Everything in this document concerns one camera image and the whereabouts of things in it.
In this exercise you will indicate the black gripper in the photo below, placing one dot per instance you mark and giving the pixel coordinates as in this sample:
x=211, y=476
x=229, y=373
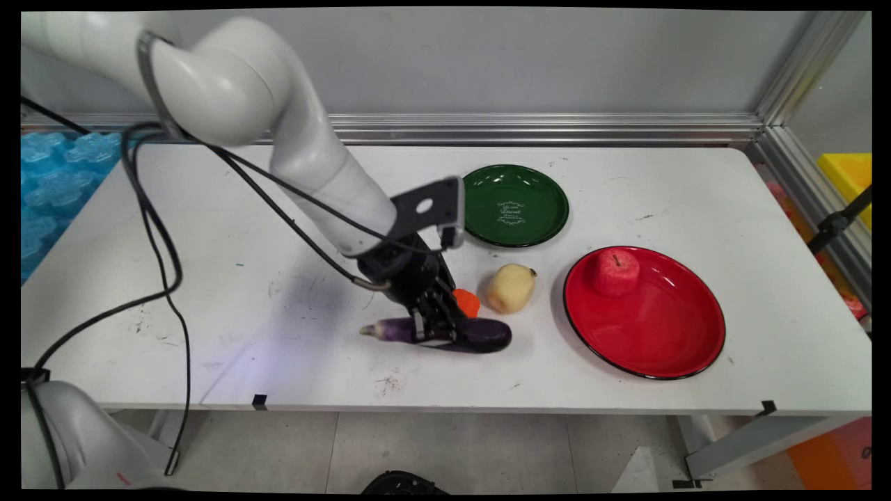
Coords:
x=404, y=271

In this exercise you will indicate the purple toy eggplant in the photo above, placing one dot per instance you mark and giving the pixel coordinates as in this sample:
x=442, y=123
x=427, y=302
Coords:
x=480, y=335

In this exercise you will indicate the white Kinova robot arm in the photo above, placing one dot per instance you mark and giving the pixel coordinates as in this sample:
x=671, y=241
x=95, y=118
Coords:
x=230, y=90

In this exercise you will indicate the orange toy fruit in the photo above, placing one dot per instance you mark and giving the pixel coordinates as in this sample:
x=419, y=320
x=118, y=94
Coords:
x=468, y=303

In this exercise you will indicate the pale yellow toy fruit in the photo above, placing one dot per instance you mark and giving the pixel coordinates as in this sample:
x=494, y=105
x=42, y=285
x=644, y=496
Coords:
x=510, y=289

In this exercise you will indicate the green round plate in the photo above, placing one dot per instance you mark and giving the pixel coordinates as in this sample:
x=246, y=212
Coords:
x=515, y=205

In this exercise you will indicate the red toy apple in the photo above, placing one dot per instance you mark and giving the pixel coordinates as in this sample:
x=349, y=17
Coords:
x=616, y=273

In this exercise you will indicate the black tape marker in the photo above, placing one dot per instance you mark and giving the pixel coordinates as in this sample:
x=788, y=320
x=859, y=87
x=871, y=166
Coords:
x=259, y=401
x=768, y=408

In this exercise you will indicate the red round plate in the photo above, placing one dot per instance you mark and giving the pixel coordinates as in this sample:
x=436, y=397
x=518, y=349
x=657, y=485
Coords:
x=647, y=327

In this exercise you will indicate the grey table leg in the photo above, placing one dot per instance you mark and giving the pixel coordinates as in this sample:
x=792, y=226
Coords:
x=752, y=442

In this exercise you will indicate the blue bubble wrap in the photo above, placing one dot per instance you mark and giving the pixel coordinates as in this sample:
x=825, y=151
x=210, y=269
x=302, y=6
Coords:
x=56, y=188

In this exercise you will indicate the black stand pole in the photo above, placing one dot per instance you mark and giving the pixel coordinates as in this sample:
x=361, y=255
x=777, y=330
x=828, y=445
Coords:
x=835, y=223

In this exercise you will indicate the orange box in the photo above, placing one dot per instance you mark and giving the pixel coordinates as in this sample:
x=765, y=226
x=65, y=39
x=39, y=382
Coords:
x=835, y=456

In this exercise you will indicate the yellow plastic box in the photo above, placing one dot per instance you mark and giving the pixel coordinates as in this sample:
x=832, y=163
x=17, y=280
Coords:
x=849, y=177

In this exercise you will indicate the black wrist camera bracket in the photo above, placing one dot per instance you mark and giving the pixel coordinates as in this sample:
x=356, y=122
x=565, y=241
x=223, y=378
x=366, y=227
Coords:
x=424, y=205

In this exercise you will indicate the long aluminium frame rail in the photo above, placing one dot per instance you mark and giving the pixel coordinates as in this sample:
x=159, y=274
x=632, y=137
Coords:
x=557, y=129

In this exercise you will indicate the short aluminium frame rail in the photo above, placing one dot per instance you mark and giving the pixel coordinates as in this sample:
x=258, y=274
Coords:
x=807, y=167

